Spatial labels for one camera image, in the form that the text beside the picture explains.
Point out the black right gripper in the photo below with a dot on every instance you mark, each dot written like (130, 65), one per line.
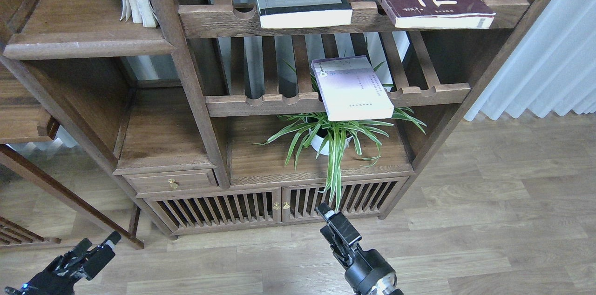
(367, 272)

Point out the brass drawer knob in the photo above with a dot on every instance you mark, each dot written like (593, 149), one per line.
(173, 184)

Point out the white curtain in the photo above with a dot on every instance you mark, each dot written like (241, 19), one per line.
(552, 70)

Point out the green spider plant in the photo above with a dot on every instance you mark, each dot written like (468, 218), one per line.
(304, 126)

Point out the white plant pot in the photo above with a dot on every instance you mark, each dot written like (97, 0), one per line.
(321, 141)

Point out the dark wooden bookshelf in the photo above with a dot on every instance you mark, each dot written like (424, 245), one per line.
(193, 99)

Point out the pale lavender book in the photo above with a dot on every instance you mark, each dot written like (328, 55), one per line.
(350, 89)

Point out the wooden side furniture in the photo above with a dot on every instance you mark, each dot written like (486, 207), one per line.
(23, 120)

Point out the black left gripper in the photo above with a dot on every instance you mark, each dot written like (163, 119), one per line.
(60, 276)

